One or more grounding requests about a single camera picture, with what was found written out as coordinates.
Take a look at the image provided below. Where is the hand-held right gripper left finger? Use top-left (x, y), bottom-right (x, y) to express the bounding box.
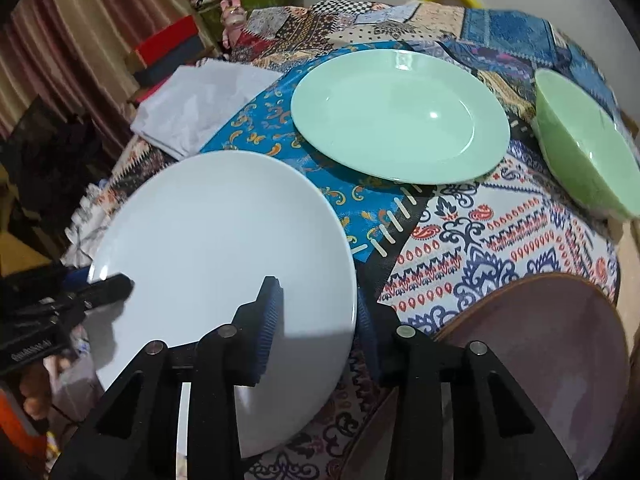
top-left (47, 276), bottom-right (286, 480)

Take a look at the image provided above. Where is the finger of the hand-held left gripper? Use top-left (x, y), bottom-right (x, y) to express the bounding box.
top-left (30, 274), bottom-right (135, 328)
top-left (0, 265), bottom-right (93, 305)

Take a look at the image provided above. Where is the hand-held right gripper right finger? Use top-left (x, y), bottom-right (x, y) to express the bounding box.
top-left (354, 290), bottom-right (581, 480)

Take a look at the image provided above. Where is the white plate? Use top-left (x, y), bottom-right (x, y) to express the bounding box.
top-left (87, 150), bottom-right (358, 461)

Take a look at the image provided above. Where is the person's left hand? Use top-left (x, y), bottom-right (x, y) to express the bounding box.
top-left (19, 362), bottom-right (54, 419)

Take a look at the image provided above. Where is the dark cloth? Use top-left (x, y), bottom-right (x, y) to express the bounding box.
top-left (0, 95), bottom-right (121, 256)

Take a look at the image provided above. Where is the brown plate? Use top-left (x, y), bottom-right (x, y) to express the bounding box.
top-left (345, 272), bottom-right (632, 480)

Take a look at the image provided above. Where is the patchwork patterned blanket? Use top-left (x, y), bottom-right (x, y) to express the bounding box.
top-left (65, 0), bottom-right (626, 480)

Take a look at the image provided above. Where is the white cloth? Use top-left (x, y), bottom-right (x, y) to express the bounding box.
top-left (131, 57), bottom-right (283, 161)

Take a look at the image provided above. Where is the mint green plate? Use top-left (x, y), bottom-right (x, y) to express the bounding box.
top-left (290, 49), bottom-right (511, 185)

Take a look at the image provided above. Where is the dark blue box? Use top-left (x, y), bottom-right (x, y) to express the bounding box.
top-left (132, 37), bottom-right (206, 86)

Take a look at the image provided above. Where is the red box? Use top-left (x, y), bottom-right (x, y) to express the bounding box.
top-left (135, 15), bottom-right (198, 68)

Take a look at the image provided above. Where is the striped brown curtain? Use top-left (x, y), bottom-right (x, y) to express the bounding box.
top-left (0, 0), bottom-right (216, 146)

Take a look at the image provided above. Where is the green bowl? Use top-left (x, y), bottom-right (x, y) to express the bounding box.
top-left (530, 67), bottom-right (640, 221)

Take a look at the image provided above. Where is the pink toy figure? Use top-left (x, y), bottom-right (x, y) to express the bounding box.
top-left (220, 0), bottom-right (248, 51)

